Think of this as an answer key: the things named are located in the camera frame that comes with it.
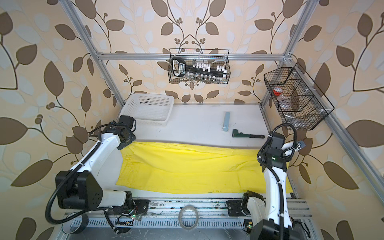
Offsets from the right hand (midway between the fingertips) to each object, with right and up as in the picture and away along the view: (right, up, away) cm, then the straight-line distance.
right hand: (285, 150), depth 73 cm
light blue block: (-22, +13, +35) cm, 43 cm away
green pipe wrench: (-17, +5, +29) cm, 34 cm away
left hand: (-83, +4, +11) cm, 84 cm away
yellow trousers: (-68, -13, +14) cm, 71 cm away
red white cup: (0, +31, +8) cm, 32 cm away
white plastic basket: (-78, +23, +44) cm, 93 cm away
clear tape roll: (-49, -30, +3) cm, 58 cm away
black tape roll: (-97, -34, -2) cm, 103 cm away
